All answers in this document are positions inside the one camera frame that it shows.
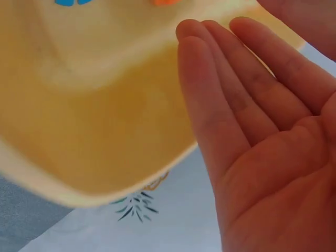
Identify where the person's right hand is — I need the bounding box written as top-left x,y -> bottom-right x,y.
175,0 -> 336,252

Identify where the orange plastic piece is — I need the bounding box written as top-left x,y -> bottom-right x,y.
151,0 -> 182,6

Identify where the yellow plastic basin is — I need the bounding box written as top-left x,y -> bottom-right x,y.
0,0 -> 307,209

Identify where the blue plastic piece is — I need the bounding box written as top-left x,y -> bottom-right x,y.
54,0 -> 93,6

